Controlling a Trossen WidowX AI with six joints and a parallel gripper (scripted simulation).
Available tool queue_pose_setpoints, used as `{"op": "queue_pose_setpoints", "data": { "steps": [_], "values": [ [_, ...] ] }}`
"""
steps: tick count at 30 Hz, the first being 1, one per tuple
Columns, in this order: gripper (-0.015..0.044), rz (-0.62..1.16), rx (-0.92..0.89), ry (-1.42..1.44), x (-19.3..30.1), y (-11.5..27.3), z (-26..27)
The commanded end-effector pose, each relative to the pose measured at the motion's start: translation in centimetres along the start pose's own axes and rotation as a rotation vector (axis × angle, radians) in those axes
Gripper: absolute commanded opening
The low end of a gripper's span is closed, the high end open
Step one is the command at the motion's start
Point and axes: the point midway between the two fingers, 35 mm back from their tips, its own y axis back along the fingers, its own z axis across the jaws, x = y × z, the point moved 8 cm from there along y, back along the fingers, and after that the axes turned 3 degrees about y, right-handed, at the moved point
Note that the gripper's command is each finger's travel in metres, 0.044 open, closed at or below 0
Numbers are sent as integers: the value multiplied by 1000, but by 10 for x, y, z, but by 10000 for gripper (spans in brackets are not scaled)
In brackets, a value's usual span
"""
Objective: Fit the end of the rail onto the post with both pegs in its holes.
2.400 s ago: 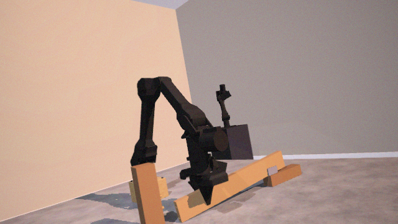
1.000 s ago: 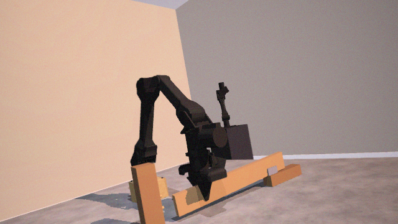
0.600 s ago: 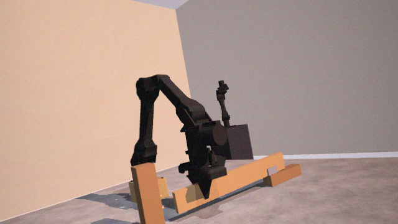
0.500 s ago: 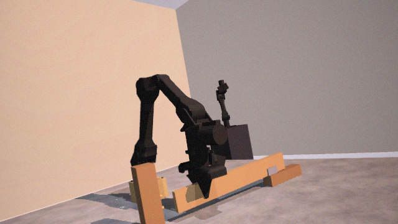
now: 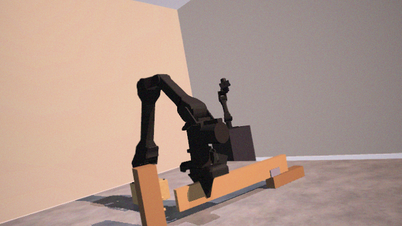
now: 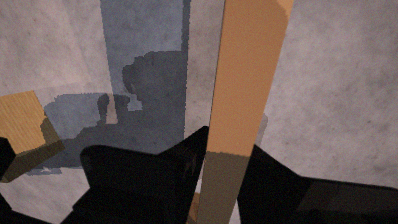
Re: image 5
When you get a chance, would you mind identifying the long wooden rail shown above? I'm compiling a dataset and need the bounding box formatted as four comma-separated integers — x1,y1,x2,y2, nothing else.
173,154,288,212

